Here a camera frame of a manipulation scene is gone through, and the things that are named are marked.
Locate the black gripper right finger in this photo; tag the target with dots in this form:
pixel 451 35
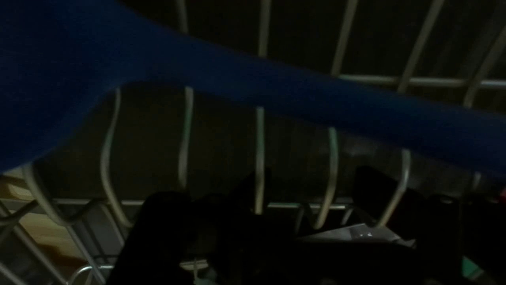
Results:
pixel 448 230

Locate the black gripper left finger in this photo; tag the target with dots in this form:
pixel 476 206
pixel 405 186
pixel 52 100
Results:
pixel 158 240

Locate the blue plastic ladle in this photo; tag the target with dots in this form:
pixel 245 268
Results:
pixel 59 59

